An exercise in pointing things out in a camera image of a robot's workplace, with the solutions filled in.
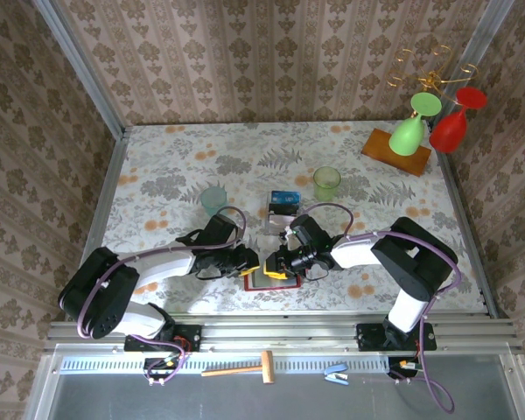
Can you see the blue stapler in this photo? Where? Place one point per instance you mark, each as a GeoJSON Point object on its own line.
{"type": "Point", "coordinates": [336, 375]}

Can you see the aluminium frame post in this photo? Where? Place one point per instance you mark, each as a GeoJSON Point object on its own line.
{"type": "Point", "coordinates": [83, 65]}
{"type": "Point", "coordinates": [481, 48]}

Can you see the pink VIP card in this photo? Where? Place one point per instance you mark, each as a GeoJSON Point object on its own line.
{"type": "Point", "coordinates": [276, 223]}

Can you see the aluminium frame rail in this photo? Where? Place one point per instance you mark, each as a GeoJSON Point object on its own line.
{"type": "Point", "coordinates": [464, 210]}
{"type": "Point", "coordinates": [109, 210]}
{"type": "Point", "coordinates": [267, 332]}

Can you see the wooden mallet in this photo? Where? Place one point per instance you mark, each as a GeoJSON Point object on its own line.
{"type": "Point", "coordinates": [268, 367]}

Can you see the brown wooden base block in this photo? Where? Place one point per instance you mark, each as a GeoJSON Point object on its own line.
{"type": "Point", "coordinates": [376, 146]}

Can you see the red leather card holder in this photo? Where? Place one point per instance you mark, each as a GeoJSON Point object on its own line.
{"type": "Point", "coordinates": [262, 283]}

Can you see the grey metal shelf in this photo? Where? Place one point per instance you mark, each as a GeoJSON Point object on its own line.
{"type": "Point", "coordinates": [245, 402]}

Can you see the green plastic wine glass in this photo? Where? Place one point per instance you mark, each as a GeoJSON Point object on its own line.
{"type": "Point", "coordinates": [406, 137]}

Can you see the green plastic cup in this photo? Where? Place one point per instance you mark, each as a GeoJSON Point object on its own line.
{"type": "Point", "coordinates": [326, 186]}

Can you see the teal plastic cup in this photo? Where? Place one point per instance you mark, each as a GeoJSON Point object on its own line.
{"type": "Point", "coordinates": [212, 201]}

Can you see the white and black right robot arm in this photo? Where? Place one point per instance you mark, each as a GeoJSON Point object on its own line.
{"type": "Point", "coordinates": [354, 254]}

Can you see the floral tablecloth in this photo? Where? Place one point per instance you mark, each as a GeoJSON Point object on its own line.
{"type": "Point", "coordinates": [245, 149]}

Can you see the perforated metal strip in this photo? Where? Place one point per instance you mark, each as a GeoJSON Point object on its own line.
{"type": "Point", "coordinates": [227, 364]}

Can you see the blue card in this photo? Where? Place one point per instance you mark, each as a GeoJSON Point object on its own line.
{"type": "Point", "coordinates": [285, 198]}

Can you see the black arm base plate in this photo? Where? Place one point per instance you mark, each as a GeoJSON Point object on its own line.
{"type": "Point", "coordinates": [369, 337]}
{"type": "Point", "coordinates": [188, 337]}

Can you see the red plastic wine glass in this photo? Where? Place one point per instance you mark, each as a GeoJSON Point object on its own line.
{"type": "Point", "coordinates": [450, 131]}

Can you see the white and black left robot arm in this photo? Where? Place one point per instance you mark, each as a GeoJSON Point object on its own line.
{"type": "Point", "coordinates": [166, 267]}

